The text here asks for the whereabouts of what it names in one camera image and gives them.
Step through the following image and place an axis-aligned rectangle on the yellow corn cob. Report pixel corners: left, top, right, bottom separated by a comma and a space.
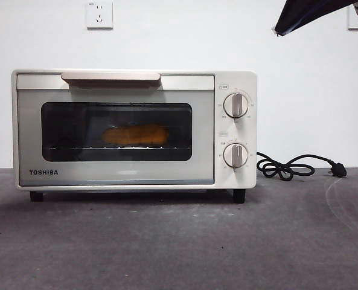
101, 123, 170, 146

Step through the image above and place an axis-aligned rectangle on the glass oven door with handle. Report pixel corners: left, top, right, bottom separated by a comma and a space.
16, 71, 216, 186

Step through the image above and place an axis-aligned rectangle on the cream Toshiba toaster oven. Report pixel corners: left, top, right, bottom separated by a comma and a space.
11, 69, 257, 204

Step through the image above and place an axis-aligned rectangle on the cream oven knob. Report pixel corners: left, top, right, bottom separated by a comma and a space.
223, 143, 249, 169
223, 92, 249, 118

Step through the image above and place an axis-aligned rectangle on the black power cable with plug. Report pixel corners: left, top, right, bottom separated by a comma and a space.
256, 152, 348, 181

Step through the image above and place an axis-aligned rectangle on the metal wire oven rack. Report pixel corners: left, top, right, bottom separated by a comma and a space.
42, 145, 192, 152

